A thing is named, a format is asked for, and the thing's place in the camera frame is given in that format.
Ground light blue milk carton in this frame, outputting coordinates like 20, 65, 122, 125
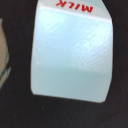
31, 0, 113, 103

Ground yellow butter box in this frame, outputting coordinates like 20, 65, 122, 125
0, 19, 11, 88

